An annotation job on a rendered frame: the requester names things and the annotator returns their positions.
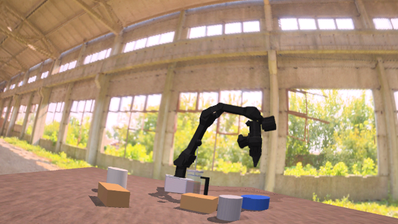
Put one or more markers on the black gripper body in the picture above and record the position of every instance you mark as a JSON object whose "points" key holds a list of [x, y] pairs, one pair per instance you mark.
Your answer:
{"points": [[255, 138]]}

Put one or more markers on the orange rectangular block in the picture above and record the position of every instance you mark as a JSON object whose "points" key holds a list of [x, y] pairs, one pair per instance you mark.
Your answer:
{"points": [[113, 195], [198, 202]]}

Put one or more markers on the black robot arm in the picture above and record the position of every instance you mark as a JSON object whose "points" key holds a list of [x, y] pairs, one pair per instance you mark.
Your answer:
{"points": [[208, 117]]}

